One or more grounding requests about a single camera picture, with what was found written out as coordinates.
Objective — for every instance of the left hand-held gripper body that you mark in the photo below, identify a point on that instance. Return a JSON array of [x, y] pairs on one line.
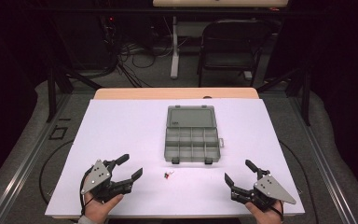
[[97, 178]]

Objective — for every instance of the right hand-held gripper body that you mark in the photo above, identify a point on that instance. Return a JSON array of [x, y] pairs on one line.
[[270, 189]]

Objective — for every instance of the red pushpin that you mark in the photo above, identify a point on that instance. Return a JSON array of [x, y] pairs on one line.
[[167, 176]]

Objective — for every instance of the grey plastic compartment box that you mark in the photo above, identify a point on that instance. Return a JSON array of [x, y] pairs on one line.
[[192, 134]]

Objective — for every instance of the person's right hand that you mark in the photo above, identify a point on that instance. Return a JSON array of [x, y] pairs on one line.
[[262, 216]]

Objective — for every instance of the person's left hand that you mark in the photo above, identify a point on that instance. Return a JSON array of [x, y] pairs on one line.
[[99, 212]]

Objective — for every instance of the clear plastic organizer box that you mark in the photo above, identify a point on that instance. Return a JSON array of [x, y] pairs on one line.
[[136, 137]]

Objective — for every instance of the wooden table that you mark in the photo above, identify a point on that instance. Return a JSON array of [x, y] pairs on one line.
[[174, 93]]

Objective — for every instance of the black metal stand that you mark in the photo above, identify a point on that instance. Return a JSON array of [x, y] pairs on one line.
[[306, 99], [52, 93]]

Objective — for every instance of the black folding chair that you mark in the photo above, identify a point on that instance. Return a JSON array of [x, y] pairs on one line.
[[230, 46]]

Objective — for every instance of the white desk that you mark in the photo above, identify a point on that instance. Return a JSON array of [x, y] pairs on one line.
[[175, 46]]

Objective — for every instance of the aluminium rail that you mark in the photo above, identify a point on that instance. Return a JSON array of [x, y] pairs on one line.
[[323, 165], [21, 165]]

